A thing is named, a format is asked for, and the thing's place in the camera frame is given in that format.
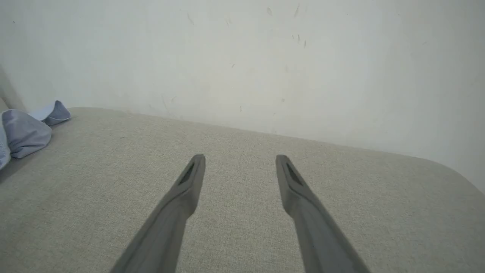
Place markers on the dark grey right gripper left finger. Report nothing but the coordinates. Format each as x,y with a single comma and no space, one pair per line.
170,216

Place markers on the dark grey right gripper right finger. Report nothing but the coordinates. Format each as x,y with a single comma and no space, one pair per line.
310,220

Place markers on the light blue shirt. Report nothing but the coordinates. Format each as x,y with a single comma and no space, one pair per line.
24,132

